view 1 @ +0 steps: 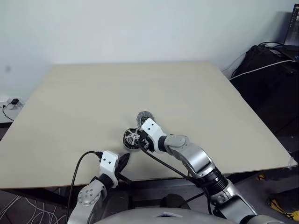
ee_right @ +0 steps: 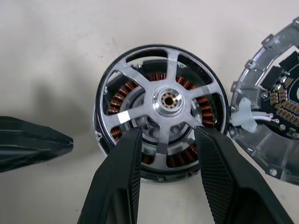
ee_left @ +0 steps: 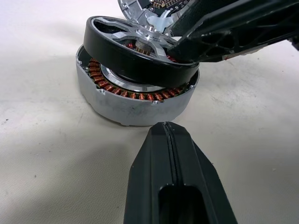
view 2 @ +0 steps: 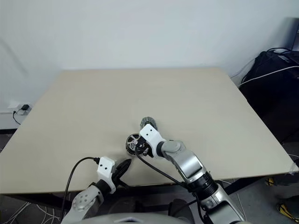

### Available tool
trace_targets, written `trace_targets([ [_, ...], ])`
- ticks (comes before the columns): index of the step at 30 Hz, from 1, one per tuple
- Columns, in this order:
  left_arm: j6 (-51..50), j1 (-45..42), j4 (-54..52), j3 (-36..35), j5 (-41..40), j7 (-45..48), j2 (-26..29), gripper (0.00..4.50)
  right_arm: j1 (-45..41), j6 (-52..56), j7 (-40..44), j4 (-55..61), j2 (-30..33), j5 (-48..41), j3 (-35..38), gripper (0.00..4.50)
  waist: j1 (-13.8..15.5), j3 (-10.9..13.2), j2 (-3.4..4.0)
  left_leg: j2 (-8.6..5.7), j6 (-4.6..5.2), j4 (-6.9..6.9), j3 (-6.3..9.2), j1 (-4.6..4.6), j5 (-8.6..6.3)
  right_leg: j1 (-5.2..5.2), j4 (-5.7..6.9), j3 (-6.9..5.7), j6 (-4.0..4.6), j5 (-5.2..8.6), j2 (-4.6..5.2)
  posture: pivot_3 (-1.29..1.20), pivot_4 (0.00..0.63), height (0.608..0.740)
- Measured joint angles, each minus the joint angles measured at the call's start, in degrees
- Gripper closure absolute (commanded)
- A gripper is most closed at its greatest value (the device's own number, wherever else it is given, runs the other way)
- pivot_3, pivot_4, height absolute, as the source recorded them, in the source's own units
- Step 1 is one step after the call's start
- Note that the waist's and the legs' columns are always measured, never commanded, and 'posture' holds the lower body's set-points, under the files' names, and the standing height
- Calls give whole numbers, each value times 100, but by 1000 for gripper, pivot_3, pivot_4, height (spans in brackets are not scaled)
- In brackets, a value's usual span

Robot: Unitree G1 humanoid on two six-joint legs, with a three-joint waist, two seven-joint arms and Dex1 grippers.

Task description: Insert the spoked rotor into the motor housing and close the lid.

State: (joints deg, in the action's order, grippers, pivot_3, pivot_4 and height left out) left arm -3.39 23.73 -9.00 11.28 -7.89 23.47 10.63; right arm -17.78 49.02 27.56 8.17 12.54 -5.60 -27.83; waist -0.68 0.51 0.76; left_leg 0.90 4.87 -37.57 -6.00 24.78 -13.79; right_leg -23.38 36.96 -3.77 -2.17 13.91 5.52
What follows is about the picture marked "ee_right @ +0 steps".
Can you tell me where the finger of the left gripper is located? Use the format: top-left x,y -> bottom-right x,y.
0,142 -> 73,174
0,115 -> 74,147

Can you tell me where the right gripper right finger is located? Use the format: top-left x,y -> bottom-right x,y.
193,126 -> 295,224

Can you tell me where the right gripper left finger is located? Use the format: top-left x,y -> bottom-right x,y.
77,127 -> 143,224

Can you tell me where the motor end cover with circuit board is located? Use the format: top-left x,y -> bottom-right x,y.
228,17 -> 299,185

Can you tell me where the motor stator with copper windings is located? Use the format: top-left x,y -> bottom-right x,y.
93,59 -> 228,185

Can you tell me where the silver spoked motor rotor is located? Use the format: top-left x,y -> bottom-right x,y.
95,44 -> 231,182

